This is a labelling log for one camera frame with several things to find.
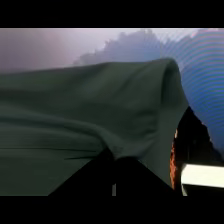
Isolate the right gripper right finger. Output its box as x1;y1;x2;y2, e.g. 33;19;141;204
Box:
114;155;175;197

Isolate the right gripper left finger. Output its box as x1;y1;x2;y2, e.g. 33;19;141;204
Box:
48;148;115;197

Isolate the pale green T-shirt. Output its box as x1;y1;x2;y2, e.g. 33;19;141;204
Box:
0;57;190;197

